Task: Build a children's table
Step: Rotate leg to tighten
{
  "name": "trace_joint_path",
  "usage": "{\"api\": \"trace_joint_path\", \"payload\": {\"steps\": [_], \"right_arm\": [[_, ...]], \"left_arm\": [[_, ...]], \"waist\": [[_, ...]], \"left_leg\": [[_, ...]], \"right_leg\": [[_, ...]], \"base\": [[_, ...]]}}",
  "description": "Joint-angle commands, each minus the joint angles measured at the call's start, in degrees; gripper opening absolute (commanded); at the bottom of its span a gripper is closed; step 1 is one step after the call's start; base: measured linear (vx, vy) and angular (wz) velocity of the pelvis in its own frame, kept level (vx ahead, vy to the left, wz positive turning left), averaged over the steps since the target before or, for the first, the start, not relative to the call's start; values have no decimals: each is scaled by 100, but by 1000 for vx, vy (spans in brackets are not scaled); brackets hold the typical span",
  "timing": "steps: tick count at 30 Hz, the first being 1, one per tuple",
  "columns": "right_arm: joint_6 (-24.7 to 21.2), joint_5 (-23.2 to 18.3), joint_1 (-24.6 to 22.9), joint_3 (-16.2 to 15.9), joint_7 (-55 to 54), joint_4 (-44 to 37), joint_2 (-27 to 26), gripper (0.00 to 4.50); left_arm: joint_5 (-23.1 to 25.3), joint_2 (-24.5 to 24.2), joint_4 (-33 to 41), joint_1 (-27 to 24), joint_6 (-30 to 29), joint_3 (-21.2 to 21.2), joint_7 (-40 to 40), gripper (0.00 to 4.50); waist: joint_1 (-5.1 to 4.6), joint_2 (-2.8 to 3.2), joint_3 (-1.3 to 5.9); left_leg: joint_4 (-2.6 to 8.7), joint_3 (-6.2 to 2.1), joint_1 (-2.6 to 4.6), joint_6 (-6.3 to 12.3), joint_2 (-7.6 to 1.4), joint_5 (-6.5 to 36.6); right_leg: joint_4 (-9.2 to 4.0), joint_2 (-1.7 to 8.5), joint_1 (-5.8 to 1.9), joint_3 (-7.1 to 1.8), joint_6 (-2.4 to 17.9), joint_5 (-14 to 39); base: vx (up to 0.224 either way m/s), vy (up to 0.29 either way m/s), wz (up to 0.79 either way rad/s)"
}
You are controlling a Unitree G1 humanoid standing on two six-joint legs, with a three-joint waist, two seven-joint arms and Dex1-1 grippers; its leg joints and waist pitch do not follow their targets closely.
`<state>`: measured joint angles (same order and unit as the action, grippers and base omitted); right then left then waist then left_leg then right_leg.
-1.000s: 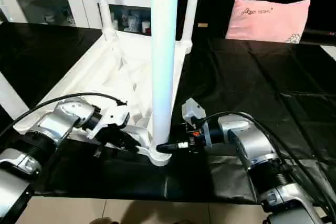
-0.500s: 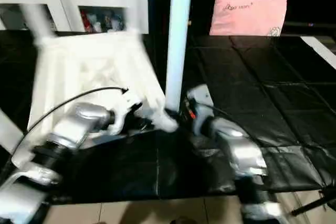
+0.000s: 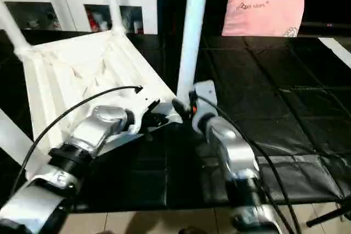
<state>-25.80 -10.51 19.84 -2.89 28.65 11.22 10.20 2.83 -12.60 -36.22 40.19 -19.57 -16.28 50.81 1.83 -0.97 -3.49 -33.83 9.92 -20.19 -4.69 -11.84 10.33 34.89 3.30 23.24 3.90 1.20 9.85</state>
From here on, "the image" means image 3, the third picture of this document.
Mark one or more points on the white plastic table leg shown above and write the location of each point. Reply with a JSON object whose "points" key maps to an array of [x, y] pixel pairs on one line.
{"points": [[11, 135], [12, 31], [113, 4], [192, 39]]}

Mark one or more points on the white plastic table top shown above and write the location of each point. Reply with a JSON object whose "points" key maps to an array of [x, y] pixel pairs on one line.
{"points": [[82, 61]]}

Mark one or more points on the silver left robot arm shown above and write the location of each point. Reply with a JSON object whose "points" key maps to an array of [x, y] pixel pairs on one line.
{"points": [[93, 130]]}

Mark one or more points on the white jar with red base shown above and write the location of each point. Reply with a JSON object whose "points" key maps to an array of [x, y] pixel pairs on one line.
{"points": [[137, 27]]}

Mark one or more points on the black work mat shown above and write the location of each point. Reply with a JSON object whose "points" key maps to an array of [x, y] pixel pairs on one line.
{"points": [[274, 80]]}

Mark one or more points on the red and white carton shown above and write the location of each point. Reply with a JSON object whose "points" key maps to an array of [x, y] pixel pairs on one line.
{"points": [[91, 20]]}

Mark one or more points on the pink pillow with print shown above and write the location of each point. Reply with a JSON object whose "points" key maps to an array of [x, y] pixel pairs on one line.
{"points": [[263, 14]]}

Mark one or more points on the dark right robot foot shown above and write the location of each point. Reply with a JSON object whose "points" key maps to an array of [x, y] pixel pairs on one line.
{"points": [[190, 230]]}

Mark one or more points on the dark robot foot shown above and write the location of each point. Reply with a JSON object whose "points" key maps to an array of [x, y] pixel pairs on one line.
{"points": [[109, 231], [190, 230]]}

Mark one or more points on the dark left robot foot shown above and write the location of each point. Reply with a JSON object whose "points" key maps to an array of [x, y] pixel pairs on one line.
{"points": [[109, 231]]}

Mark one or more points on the black low cabinet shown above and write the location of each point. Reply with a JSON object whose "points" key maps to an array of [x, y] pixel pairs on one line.
{"points": [[323, 28]]}

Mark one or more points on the white flat board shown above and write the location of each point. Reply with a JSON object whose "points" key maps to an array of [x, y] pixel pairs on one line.
{"points": [[337, 50]]}

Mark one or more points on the black tripod stand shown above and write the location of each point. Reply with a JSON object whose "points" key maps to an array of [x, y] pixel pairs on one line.
{"points": [[326, 216]]}

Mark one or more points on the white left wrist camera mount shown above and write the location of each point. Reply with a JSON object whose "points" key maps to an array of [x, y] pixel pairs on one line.
{"points": [[142, 102]]}

